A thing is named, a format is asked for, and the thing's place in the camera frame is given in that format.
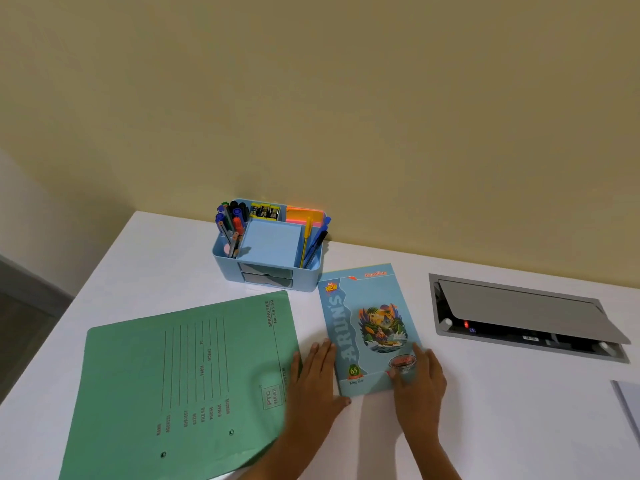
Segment person's left hand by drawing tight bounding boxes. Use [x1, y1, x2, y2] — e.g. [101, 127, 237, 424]
[284, 339, 352, 445]

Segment person's right hand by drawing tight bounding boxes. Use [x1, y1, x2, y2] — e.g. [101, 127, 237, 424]
[387, 343, 448, 438]

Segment light blue illustrated notebook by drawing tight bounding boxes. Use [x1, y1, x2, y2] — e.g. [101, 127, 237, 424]
[317, 264, 424, 398]

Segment person's right forearm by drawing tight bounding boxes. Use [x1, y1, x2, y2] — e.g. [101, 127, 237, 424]
[404, 433, 462, 480]

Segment person's left forearm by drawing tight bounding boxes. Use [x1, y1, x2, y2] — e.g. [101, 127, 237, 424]
[239, 434, 328, 480]

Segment light blue desk organizer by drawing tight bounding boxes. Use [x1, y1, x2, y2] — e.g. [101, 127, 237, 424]
[212, 198, 332, 293]

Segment green paper file folder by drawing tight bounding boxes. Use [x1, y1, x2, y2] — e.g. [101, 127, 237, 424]
[59, 290, 303, 480]

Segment black pen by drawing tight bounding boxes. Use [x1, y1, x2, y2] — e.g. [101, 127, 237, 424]
[304, 230, 329, 269]

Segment yellow pen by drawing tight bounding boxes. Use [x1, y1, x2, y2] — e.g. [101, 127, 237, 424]
[299, 217, 314, 269]

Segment blue sticky note pad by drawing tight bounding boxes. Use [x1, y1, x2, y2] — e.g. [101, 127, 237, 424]
[236, 218, 304, 269]

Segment blue pen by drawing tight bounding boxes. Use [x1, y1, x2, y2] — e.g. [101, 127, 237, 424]
[303, 216, 332, 268]

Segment grey recessed table socket box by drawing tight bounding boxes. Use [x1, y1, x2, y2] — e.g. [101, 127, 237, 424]
[428, 274, 632, 365]

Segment grey socket box lid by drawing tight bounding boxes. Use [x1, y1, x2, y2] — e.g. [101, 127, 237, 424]
[438, 279, 632, 346]

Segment orange and pink sticky notes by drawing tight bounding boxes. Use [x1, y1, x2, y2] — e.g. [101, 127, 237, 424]
[285, 207, 326, 228]

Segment bunch of assorted pens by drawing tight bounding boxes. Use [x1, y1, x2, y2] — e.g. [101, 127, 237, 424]
[215, 200, 250, 259]

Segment yellow box of binder clips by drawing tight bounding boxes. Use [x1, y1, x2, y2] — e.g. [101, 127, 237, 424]
[249, 202, 281, 222]

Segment white paper sheet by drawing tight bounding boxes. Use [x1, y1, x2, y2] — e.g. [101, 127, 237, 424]
[610, 380, 640, 445]

